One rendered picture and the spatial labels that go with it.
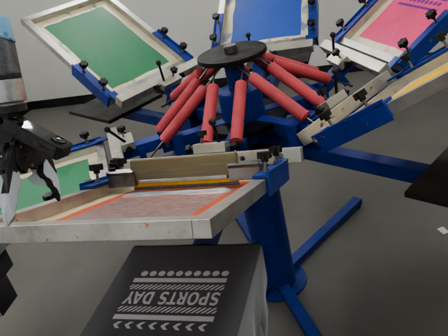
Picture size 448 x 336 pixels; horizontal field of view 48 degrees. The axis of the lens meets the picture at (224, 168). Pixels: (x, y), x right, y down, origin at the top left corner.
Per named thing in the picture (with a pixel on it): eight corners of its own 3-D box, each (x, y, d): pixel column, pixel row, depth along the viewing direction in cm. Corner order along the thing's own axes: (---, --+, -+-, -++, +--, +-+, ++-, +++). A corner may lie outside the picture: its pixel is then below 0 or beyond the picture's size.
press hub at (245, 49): (311, 308, 260) (267, 53, 198) (236, 307, 272) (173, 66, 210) (317, 257, 293) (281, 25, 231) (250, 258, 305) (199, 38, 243)
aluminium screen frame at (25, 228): (212, 238, 95) (210, 219, 95) (-37, 244, 113) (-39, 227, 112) (286, 176, 170) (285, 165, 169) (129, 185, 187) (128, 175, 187)
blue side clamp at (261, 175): (271, 196, 141) (269, 171, 140) (253, 197, 142) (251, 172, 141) (289, 179, 169) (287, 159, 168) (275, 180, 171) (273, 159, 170)
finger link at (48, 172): (45, 190, 103) (19, 160, 96) (69, 188, 101) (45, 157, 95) (39, 202, 101) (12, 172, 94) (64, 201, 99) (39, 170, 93)
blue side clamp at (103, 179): (95, 205, 157) (93, 182, 157) (81, 205, 159) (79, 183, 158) (139, 188, 186) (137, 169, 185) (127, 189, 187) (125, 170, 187)
